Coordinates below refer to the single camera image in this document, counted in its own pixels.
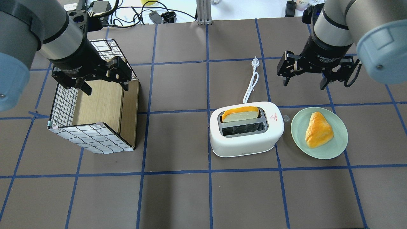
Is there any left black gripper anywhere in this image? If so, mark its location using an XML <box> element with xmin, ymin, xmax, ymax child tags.
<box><xmin>52</xmin><ymin>40</ymin><xmax>132</xmax><ymax>96</ymax></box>

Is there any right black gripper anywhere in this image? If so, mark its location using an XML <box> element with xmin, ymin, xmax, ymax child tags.
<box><xmin>277</xmin><ymin>35</ymin><xmax>362</xmax><ymax>90</ymax></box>

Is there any white two-slot toaster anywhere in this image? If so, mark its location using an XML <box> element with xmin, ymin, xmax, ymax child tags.
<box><xmin>209</xmin><ymin>101</ymin><xmax>284</xmax><ymax>157</ymax></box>

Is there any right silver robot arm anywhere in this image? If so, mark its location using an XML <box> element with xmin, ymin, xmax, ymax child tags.
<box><xmin>277</xmin><ymin>0</ymin><xmax>407</xmax><ymax>90</ymax></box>

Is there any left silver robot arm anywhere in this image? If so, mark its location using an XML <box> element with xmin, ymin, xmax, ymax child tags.
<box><xmin>0</xmin><ymin>0</ymin><xmax>132</xmax><ymax>111</ymax></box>

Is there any yellow bread slice in toaster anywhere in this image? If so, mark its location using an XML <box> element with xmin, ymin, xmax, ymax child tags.
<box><xmin>221</xmin><ymin>106</ymin><xmax>260</xmax><ymax>123</ymax></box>

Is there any pale green round plate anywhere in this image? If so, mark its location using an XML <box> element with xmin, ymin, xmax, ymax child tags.
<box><xmin>291</xmin><ymin>107</ymin><xmax>348</xmax><ymax>159</ymax></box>

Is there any golden triangular bread pastry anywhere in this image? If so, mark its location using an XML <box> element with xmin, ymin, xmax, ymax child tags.
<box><xmin>305</xmin><ymin>111</ymin><xmax>334</xmax><ymax>148</ymax></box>

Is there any black power adapter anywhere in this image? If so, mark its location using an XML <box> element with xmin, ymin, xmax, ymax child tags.
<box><xmin>284</xmin><ymin>0</ymin><xmax>296</xmax><ymax>17</ymax></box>

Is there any white round container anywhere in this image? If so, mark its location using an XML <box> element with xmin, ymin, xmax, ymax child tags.
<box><xmin>295</xmin><ymin>0</ymin><xmax>310</xmax><ymax>11</ymax></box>

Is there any wire and wood shelf rack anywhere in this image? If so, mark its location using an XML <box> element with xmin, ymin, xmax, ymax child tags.
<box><xmin>47</xmin><ymin>38</ymin><xmax>140</xmax><ymax>155</ymax></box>

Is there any aluminium frame post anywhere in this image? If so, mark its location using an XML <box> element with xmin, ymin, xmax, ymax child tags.
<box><xmin>196</xmin><ymin>0</ymin><xmax>212</xmax><ymax>25</ymax></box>

